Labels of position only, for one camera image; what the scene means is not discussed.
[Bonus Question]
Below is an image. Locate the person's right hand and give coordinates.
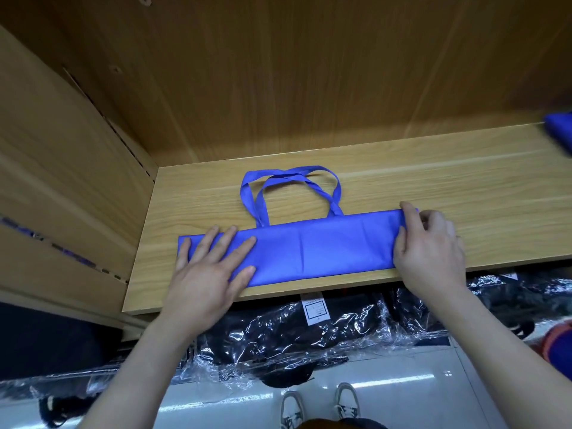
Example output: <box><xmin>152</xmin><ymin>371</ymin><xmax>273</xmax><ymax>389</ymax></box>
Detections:
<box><xmin>392</xmin><ymin>201</ymin><xmax>468</xmax><ymax>301</ymax></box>

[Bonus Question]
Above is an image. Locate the person's left hand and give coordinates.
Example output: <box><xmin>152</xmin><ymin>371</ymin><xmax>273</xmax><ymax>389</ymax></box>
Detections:
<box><xmin>156</xmin><ymin>226</ymin><xmax>259</xmax><ymax>341</ymax></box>

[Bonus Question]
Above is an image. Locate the blue non-woven bag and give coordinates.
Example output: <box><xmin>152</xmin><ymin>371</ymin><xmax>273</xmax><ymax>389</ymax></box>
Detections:
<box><xmin>544</xmin><ymin>111</ymin><xmax>572</xmax><ymax>158</ymax></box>
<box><xmin>177</xmin><ymin>165</ymin><xmax>408</xmax><ymax>288</ymax></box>

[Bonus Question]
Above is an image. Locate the red shopping basket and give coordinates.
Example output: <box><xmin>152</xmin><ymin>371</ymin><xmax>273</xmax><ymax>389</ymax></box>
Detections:
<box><xmin>539</xmin><ymin>319</ymin><xmax>572</xmax><ymax>383</ymax></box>

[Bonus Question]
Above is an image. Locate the wooden shelf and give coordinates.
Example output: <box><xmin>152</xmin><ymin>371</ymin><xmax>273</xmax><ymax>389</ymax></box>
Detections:
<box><xmin>0</xmin><ymin>0</ymin><xmax>572</xmax><ymax>334</ymax></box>

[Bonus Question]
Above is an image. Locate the person's right forearm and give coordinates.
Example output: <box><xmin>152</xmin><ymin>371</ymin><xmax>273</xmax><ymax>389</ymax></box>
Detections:
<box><xmin>431</xmin><ymin>283</ymin><xmax>572</xmax><ymax>429</ymax></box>

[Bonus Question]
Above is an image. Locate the person's left forearm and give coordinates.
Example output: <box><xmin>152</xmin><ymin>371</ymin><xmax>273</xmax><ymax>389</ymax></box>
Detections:
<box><xmin>79</xmin><ymin>317</ymin><xmax>211</xmax><ymax>429</ymax></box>

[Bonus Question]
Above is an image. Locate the person's right shoe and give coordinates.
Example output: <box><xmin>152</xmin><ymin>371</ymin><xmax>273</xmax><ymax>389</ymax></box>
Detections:
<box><xmin>333</xmin><ymin>382</ymin><xmax>362</xmax><ymax>422</ymax></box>

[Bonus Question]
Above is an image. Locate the person's right leg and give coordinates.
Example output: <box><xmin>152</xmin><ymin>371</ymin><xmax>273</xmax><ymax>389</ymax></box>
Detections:
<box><xmin>299</xmin><ymin>417</ymin><xmax>387</xmax><ymax>429</ymax></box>

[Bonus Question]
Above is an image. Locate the black wrapped bag with tag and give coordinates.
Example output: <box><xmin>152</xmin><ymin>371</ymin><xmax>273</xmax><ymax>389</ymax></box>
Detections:
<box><xmin>195</xmin><ymin>294</ymin><xmax>400</xmax><ymax>387</ymax></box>

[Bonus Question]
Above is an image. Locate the black plastic-wrapped bag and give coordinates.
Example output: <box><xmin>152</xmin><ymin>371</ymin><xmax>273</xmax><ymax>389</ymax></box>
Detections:
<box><xmin>393</xmin><ymin>268</ymin><xmax>572</xmax><ymax>343</ymax></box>
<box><xmin>0</xmin><ymin>353</ymin><xmax>198</xmax><ymax>409</ymax></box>

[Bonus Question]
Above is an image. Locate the white paper tag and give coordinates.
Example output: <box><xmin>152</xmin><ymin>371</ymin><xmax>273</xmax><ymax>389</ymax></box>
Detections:
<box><xmin>301</xmin><ymin>297</ymin><xmax>332</xmax><ymax>327</ymax></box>

